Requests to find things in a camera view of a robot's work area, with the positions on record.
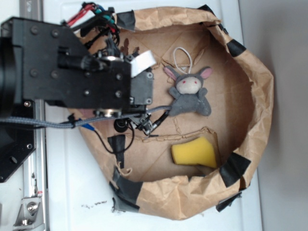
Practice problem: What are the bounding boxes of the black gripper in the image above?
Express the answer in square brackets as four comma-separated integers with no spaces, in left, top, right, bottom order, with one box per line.
[92,38,154,135]

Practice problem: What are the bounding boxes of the silver key bunch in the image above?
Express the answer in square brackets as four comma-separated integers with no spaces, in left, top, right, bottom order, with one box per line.
[120,38,140,57]

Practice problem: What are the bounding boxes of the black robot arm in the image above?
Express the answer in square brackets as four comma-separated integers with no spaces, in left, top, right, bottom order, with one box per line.
[0,17,155,129]

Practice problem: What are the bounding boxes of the white paper tag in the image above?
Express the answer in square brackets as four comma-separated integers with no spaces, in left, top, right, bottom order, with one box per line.
[129,50,156,78]

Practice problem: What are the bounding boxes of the grey plush bunny toy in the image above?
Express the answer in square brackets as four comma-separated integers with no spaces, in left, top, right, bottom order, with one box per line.
[164,47,213,116]

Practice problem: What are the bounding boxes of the brown paper bin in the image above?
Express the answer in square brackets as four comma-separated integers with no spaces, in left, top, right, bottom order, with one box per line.
[80,7,274,220]

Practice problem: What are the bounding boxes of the yellow sponge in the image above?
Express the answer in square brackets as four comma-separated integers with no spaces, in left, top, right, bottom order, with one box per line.
[171,137,217,168]

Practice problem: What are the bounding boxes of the thin black wire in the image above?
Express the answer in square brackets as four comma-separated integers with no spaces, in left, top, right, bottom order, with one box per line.
[92,120,135,154]

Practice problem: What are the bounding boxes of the grey braided cable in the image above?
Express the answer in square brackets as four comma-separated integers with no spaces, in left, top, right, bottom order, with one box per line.
[0,105,173,129]

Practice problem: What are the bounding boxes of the aluminium extrusion rail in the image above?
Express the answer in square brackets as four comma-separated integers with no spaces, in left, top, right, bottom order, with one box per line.
[19,0,50,231]

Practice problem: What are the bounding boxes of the black hexagonal base plate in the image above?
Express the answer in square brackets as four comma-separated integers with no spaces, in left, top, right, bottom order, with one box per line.
[0,101,37,183]

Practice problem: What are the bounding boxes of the metal corner bracket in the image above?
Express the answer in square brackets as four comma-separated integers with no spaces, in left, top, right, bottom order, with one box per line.
[13,197,44,231]

